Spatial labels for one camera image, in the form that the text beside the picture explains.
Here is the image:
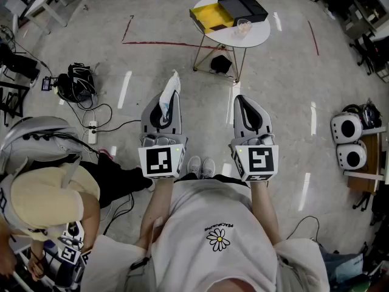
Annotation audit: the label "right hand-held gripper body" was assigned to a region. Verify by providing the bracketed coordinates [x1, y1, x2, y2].
[228, 134, 280, 182]

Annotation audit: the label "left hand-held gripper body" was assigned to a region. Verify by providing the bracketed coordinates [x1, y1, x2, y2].
[137, 132, 188, 181]

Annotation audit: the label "white tissue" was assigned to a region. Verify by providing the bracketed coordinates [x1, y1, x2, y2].
[159, 69, 182, 120]

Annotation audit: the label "yellow and black tray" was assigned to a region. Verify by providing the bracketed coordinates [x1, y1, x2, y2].
[188, 0, 269, 35]

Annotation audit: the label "person's left forearm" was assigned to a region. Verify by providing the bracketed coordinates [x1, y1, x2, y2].
[135, 177, 176, 251]

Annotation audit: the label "person's right forearm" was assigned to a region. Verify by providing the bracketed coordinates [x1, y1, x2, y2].
[249, 180, 283, 245]

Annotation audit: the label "person's black trousers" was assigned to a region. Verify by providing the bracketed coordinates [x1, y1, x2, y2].
[177, 173, 250, 189]

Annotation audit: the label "person's left grey shoe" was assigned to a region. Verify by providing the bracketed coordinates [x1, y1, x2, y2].
[187, 155, 202, 179]

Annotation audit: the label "person's grey shoe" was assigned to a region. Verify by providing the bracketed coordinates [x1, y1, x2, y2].
[201, 158, 216, 179]
[187, 155, 202, 179]

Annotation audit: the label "person's right grey shoe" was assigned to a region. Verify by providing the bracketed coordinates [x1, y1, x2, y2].
[201, 158, 216, 179]

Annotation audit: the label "white power strip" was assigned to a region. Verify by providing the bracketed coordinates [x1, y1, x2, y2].
[87, 120, 99, 145]

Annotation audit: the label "black bag under table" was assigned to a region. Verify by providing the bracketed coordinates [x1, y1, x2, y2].
[209, 54, 233, 75]

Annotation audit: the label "round white side table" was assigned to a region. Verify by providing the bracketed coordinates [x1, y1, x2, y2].
[192, 0, 272, 82]

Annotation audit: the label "clear glass cup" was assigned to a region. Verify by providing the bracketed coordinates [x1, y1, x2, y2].
[232, 18, 253, 40]

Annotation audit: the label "person's white shirt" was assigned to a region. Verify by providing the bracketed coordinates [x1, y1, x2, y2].
[79, 175, 331, 292]

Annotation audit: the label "small black screen device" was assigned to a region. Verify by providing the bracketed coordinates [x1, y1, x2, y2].
[40, 75, 58, 92]

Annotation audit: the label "grey hard-shell backpack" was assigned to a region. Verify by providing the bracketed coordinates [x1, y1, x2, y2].
[0, 115, 83, 176]

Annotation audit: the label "black office chair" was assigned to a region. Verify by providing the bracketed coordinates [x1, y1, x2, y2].
[348, 33, 379, 76]

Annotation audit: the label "black metal stand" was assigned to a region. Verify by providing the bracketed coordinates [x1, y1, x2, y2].
[0, 80, 30, 127]

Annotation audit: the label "black power cable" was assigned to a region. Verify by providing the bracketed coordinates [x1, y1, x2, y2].
[96, 119, 142, 133]

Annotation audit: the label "black backpack with cables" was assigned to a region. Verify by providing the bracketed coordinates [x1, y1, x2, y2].
[55, 61, 97, 103]

